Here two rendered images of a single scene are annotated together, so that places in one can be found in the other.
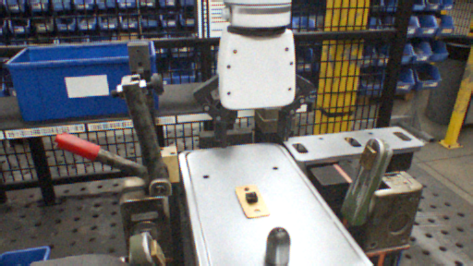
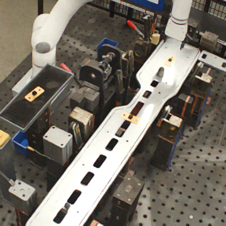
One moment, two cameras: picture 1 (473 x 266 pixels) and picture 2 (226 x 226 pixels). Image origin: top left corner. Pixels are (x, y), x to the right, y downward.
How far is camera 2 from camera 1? 1.72 m
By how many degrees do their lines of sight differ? 36
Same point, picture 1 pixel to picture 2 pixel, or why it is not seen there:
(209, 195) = (161, 53)
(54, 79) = not seen: outside the picture
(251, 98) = (171, 35)
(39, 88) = not seen: outside the picture
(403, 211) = (203, 86)
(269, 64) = (177, 30)
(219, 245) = (151, 64)
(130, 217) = (136, 47)
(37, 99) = not seen: outside the picture
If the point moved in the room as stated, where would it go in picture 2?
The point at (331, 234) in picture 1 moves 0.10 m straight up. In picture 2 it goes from (178, 78) to (182, 63)
